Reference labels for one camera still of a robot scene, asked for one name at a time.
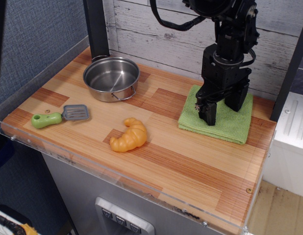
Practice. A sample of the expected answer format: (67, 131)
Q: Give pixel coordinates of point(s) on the grey toy fridge cabinet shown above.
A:
(92, 195)

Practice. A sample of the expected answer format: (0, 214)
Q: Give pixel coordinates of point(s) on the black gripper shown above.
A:
(220, 81)

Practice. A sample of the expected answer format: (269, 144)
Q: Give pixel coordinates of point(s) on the orange plastic croissant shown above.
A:
(135, 136)

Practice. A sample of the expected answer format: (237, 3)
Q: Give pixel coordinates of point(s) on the green handled grey spatula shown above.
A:
(70, 112)

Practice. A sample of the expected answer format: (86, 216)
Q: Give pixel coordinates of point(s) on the clear acrylic guard rail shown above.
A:
(205, 179)

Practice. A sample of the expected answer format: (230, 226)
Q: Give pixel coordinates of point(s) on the green cloth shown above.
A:
(230, 125)

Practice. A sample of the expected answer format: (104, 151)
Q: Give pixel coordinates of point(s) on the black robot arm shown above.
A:
(235, 28)

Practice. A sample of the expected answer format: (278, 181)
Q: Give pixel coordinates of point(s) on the yellow object bottom left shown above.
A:
(29, 230)

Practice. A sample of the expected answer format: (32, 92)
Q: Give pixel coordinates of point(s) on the dark metal left post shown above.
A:
(96, 27)

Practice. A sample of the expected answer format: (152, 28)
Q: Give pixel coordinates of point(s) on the silver dispenser button panel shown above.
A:
(123, 218)

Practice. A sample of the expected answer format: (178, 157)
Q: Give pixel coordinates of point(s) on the stainless steel pot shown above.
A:
(112, 79)

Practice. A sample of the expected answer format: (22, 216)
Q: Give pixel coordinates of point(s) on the white aluminium frame block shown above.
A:
(284, 165)

